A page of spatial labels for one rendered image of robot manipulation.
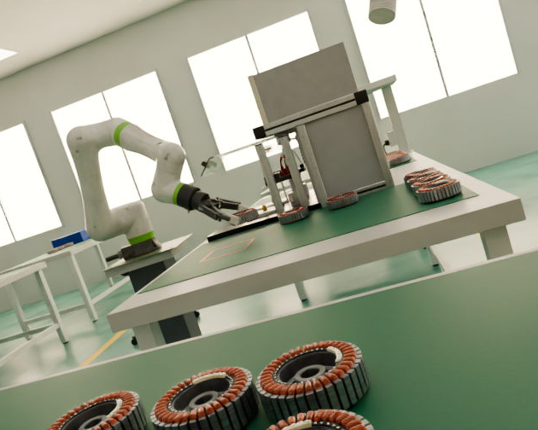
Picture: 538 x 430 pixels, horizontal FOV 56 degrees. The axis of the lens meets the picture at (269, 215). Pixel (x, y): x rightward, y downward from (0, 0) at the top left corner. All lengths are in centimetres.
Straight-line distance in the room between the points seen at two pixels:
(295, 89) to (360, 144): 35
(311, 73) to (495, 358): 161
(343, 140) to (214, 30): 543
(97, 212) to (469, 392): 200
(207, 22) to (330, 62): 531
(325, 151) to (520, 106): 537
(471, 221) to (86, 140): 157
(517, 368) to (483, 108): 655
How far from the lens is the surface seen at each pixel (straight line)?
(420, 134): 687
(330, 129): 190
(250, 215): 179
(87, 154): 224
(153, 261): 231
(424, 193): 136
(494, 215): 118
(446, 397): 49
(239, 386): 54
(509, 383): 50
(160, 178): 195
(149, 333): 137
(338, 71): 201
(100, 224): 234
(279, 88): 202
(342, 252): 116
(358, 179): 191
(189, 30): 730
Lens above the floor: 100
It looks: 6 degrees down
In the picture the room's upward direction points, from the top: 19 degrees counter-clockwise
